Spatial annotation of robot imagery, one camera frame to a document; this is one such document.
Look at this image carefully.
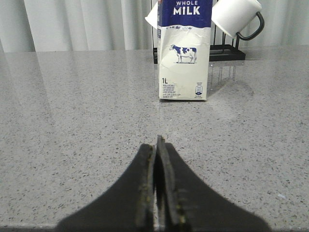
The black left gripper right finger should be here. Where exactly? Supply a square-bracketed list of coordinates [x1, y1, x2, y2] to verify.
[156, 136, 271, 232]

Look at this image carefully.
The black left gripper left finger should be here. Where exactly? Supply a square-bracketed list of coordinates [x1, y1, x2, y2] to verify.
[56, 144, 155, 232]

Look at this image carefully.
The whole milk carton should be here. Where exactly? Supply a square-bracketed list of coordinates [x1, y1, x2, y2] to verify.
[157, 0, 212, 101]

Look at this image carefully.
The black wire mug rack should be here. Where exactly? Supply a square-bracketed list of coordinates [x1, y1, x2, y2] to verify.
[152, 24, 246, 65]

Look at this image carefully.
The white mug black handle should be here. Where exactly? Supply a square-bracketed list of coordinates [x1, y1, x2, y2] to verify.
[211, 0, 265, 41]
[145, 2, 158, 29]

